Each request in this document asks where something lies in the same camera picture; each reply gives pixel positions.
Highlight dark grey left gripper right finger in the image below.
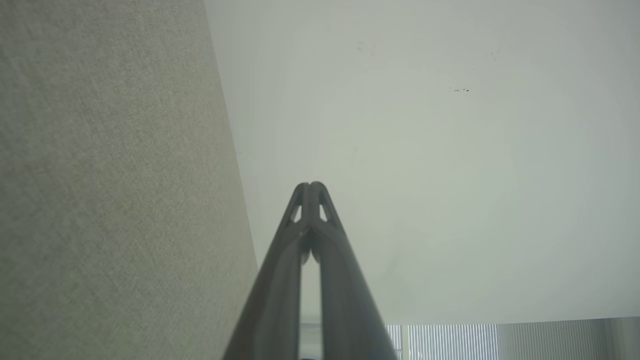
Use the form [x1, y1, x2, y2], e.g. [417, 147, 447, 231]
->
[310, 181, 399, 360]

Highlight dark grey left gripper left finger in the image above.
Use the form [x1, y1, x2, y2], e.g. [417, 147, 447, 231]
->
[222, 182, 312, 360]

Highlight white vertical window blinds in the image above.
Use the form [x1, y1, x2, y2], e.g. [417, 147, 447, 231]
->
[300, 316, 640, 360]

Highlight grey fabric sofa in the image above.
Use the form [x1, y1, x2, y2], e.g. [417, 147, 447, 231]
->
[0, 0, 259, 360]

